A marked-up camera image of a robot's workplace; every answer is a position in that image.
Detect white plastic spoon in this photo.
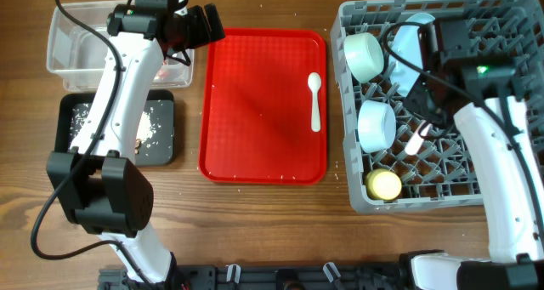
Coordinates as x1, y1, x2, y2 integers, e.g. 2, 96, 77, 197
308, 72, 321, 133

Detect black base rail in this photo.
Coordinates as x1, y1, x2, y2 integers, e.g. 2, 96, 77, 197
97, 262, 412, 290

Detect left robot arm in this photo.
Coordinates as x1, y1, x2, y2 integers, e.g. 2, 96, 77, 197
47, 0, 225, 289

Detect light blue bowl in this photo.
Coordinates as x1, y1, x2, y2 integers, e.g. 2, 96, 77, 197
357, 100, 396, 153

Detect food scraps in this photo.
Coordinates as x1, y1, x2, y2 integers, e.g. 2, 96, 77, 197
69, 103, 157, 159

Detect grey dishwasher rack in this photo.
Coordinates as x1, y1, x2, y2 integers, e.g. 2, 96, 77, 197
330, 0, 543, 214

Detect yellow plastic cup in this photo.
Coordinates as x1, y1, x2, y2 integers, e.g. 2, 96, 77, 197
365, 168, 402, 201

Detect red snack wrapper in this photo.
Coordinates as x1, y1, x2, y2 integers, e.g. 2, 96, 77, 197
154, 68, 168, 81

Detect light blue plate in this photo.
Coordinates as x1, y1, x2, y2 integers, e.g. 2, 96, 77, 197
388, 26, 422, 97

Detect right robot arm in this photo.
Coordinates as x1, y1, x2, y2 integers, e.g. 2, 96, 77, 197
405, 58, 543, 289

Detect black waste tray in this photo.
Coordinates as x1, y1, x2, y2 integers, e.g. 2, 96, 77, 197
54, 89, 176, 167

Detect green bowl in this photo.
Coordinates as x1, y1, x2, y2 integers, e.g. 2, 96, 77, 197
344, 32, 384, 83

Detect red serving tray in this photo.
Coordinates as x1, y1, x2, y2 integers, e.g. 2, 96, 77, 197
198, 28, 327, 185

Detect white plastic fork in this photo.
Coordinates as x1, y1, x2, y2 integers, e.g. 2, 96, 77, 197
405, 121, 432, 156

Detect clear plastic bin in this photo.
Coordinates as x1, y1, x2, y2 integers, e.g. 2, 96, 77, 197
46, 0, 194, 92

